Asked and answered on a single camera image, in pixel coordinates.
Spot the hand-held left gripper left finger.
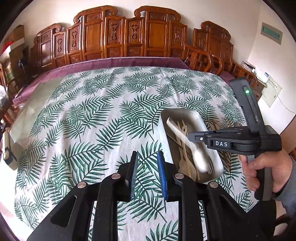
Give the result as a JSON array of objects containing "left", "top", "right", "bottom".
[{"left": 26, "top": 151, "right": 139, "bottom": 241}]

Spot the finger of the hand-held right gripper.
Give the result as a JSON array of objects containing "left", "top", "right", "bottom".
[
  {"left": 208, "top": 127, "right": 250, "bottom": 135},
  {"left": 188, "top": 130, "right": 210, "bottom": 142}
]

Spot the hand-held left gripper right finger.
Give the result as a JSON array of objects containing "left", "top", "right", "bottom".
[{"left": 157, "top": 151, "right": 266, "bottom": 241}]

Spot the rectangular metal tray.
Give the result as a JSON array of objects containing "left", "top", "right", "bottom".
[{"left": 160, "top": 109, "right": 224, "bottom": 183}]

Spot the white plastic fork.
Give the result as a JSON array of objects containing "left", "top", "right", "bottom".
[{"left": 166, "top": 117, "right": 215, "bottom": 174}]

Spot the person's right forearm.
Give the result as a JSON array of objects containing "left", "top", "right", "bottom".
[{"left": 274, "top": 155, "right": 296, "bottom": 209}]

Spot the person's right hand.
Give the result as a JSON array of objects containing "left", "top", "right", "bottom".
[{"left": 239, "top": 149, "right": 292, "bottom": 193}]

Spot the wooden side table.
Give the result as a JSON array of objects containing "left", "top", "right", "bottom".
[{"left": 252, "top": 76, "right": 269, "bottom": 102}]

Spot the leaf-print tablecloth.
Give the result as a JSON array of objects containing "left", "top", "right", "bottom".
[{"left": 14, "top": 66, "right": 259, "bottom": 241}]

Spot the carved wooden armchair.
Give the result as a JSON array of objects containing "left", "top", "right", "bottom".
[{"left": 193, "top": 21, "right": 258, "bottom": 88}]

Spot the carved wooden sofa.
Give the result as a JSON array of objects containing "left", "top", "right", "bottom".
[{"left": 13, "top": 6, "right": 222, "bottom": 116}]

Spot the small beige box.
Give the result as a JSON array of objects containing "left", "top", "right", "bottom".
[{"left": 2, "top": 131, "right": 18, "bottom": 171}]

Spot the clear plastic bag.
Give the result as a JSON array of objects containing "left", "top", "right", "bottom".
[{"left": 0, "top": 85, "right": 10, "bottom": 109}]

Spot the dark wooden cabinet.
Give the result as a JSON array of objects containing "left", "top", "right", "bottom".
[{"left": 8, "top": 45, "right": 31, "bottom": 79}]

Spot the white wall cabinet door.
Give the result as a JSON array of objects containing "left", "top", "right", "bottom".
[{"left": 261, "top": 77, "right": 282, "bottom": 107}]

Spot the grey wall panel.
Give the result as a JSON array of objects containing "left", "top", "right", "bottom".
[{"left": 261, "top": 22, "right": 283, "bottom": 45}]

